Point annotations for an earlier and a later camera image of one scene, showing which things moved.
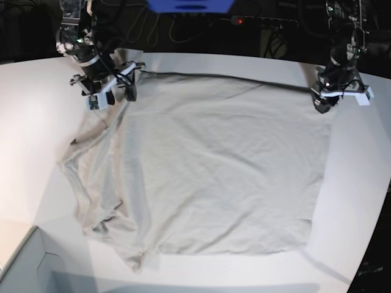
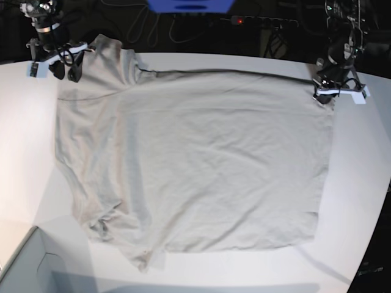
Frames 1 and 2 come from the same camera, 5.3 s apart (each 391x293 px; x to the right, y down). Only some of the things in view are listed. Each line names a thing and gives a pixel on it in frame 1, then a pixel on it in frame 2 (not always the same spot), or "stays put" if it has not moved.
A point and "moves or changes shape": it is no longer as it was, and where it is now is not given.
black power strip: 273,23 stays put
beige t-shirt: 200,164 moves or changes shape
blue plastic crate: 191,6 stays put
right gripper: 335,79 stays put
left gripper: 97,86 → 46,58
